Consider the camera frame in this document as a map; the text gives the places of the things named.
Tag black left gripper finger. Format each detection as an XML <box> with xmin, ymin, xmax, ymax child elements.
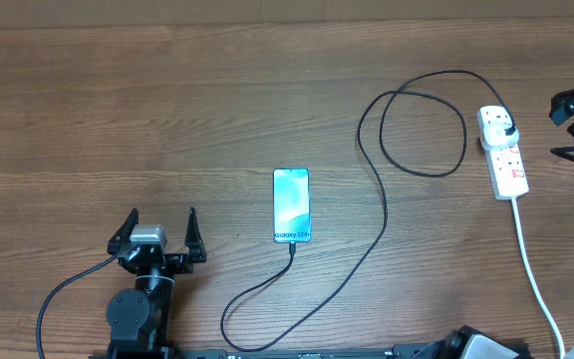
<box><xmin>108</xmin><ymin>207</ymin><xmax>139</xmax><ymax>249</ymax></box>
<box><xmin>184</xmin><ymin>207</ymin><xmax>206</xmax><ymax>262</ymax></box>

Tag white power strip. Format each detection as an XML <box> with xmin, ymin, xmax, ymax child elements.
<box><xmin>476</xmin><ymin>106</ymin><xmax>529</xmax><ymax>200</ymax></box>

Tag blue Samsung Galaxy smartphone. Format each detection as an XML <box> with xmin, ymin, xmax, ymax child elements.
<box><xmin>273</xmin><ymin>168</ymin><xmax>312</xmax><ymax>243</ymax></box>

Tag black USB charging cable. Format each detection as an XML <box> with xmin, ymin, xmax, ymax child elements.
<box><xmin>219</xmin><ymin>69</ymin><xmax>518</xmax><ymax>353</ymax></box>

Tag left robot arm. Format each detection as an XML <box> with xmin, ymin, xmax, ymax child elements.
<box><xmin>106</xmin><ymin>207</ymin><xmax>207</xmax><ymax>359</ymax></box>

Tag white charger plug adapter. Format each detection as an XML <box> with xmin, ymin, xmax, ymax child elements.
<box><xmin>480</xmin><ymin>124</ymin><xmax>519</xmax><ymax>152</ymax></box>

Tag white power strip cord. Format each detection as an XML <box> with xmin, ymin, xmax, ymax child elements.
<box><xmin>509</xmin><ymin>196</ymin><xmax>567</xmax><ymax>359</ymax></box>

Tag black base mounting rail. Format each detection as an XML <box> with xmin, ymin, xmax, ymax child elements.
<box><xmin>87</xmin><ymin>324</ymin><xmax>532</xmax><ymax>359</ymax></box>

